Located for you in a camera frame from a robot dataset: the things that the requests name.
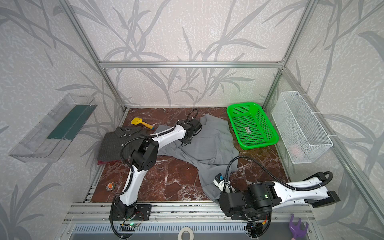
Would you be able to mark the yellow toy hammer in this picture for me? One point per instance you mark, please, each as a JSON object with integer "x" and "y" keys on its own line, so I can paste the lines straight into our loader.
{"x": 137, "y": 121}

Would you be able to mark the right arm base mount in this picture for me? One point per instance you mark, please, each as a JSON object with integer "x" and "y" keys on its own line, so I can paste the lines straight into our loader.
{"x": 254, "y": 228}

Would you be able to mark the clear acrylic wall shelf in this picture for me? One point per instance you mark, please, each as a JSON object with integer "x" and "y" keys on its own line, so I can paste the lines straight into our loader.
{"x": 51, "y": 137}

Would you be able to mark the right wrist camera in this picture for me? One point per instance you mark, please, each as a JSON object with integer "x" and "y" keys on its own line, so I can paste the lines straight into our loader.
{"x": 221, "y": 183}

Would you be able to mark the white wire mesh basket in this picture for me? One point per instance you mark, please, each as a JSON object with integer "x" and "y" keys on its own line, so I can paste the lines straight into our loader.
{"x": 297, "y": 124}

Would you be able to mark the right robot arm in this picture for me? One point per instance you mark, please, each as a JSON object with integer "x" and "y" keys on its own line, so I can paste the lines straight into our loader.
{"x": 261, "y": 198}

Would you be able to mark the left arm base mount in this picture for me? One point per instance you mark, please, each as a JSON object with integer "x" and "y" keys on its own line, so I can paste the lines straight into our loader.
{"x": 131, "y": 219}

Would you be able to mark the light grey long sleeve shirt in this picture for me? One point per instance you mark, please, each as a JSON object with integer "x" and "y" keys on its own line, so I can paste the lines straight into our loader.
{"x": 210, "y": 152}

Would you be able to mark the pink item in wire basket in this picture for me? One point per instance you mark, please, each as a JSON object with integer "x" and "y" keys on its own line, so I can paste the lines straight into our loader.
{"x": 296, "y": 151}

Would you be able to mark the white tape roll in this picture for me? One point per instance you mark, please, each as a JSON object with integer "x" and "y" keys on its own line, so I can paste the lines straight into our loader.
{"x": 186, "y": 231}

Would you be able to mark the purple plastic toy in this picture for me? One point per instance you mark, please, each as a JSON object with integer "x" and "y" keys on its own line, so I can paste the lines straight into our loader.
{"x": 296, "y": 230}

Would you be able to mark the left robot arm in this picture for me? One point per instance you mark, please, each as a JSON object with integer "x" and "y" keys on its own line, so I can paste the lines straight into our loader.
{"x": 140, "y": 155}

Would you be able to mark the green plastic basket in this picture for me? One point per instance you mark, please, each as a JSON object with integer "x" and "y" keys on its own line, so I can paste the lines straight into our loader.
{"x": 253, "y": 116}

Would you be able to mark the small orange round object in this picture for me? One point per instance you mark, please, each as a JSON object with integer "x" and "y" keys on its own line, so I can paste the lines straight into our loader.
{"x": 110, "y": 186}

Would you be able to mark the dark striped folded shirt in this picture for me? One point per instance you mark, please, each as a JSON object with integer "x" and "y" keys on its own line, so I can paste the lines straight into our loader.
{"x": 113, "y": 142}

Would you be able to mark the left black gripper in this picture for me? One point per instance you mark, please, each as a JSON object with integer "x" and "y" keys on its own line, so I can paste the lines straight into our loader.
{"x": 193, "y": 128}

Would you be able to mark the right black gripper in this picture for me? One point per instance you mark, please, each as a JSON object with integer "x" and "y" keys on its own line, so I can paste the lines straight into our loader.
{"x": 227, "y": 201}

